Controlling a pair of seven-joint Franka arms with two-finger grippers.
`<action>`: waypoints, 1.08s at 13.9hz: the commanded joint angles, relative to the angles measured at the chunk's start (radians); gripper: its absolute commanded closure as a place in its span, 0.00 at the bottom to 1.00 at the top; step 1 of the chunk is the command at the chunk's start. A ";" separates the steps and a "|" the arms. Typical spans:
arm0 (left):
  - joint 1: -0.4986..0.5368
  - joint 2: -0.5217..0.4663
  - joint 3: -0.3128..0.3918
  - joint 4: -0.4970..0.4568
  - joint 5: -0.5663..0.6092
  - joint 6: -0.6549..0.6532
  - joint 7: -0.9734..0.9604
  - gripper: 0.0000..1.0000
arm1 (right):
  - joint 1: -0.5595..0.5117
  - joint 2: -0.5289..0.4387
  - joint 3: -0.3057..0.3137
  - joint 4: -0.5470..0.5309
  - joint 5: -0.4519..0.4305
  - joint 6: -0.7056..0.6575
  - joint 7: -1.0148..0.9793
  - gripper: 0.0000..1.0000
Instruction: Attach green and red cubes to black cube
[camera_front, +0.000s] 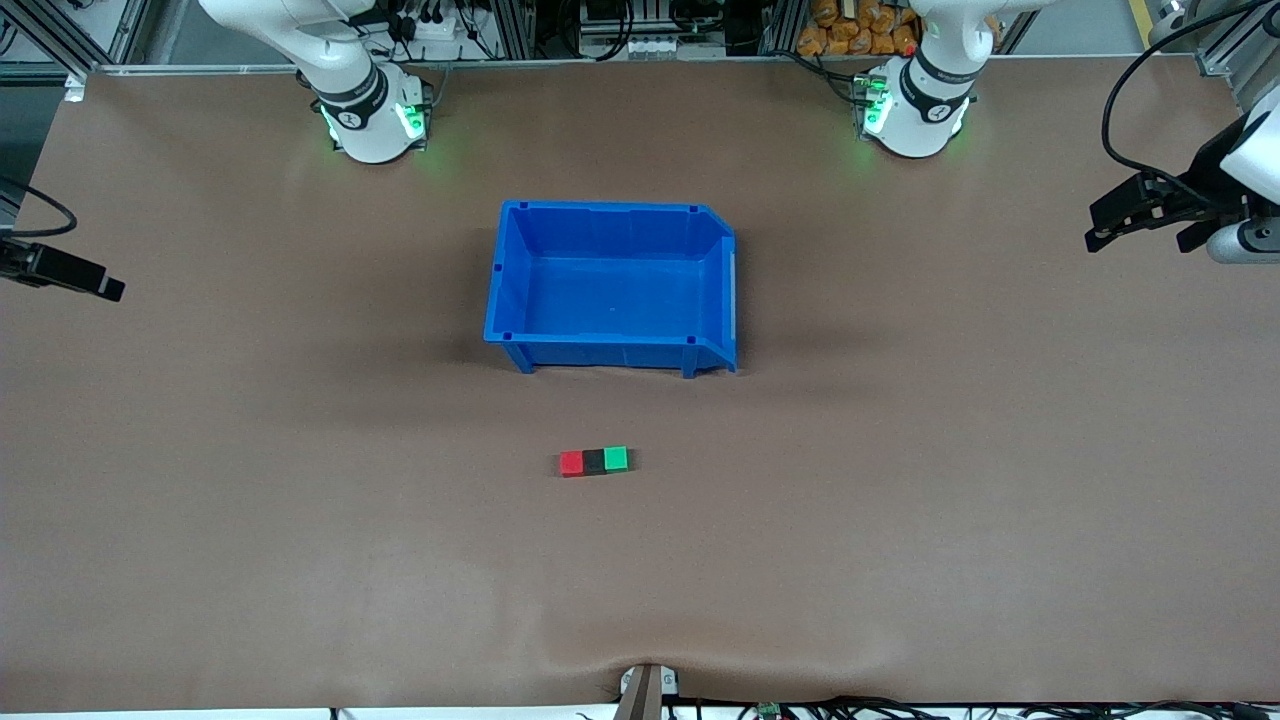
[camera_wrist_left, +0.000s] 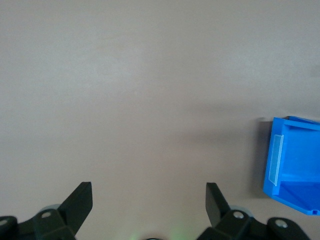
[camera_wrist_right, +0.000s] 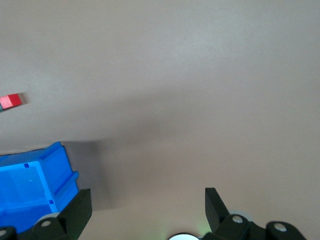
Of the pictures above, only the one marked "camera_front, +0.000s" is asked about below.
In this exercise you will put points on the red cube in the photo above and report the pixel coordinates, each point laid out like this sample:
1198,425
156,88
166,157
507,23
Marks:
571,464

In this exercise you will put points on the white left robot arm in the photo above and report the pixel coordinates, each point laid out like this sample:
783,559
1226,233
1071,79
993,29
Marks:
925,100

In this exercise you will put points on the brown table mat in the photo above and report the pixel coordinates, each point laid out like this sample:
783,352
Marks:
300,560

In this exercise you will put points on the aluminium frame post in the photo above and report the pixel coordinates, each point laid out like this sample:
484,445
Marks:
517,30
782,25

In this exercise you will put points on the orange packaged goods pile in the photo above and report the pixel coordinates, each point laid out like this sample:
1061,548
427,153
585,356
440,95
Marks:
850,30

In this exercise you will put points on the black cube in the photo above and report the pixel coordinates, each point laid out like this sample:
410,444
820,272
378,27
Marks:
595,462

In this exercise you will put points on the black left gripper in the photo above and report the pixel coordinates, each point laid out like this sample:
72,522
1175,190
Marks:
1207,172

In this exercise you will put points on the green cube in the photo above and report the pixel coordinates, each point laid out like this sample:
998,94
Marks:
617,458

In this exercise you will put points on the white terminal block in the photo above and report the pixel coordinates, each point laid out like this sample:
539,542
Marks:
650,45

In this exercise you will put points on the metal table clamp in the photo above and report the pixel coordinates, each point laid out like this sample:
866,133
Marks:
645,695

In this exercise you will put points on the white power strip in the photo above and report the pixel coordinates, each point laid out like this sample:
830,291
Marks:
440,40

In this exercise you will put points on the aluminium frame rail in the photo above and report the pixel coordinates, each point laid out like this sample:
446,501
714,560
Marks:
1225,50

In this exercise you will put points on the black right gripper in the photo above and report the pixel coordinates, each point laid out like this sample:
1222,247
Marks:
50,266

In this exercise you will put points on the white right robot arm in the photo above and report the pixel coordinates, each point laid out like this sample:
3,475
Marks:
370,120

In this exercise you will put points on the blue plastic storage bin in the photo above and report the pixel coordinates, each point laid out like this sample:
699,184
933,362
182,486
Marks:
610,300

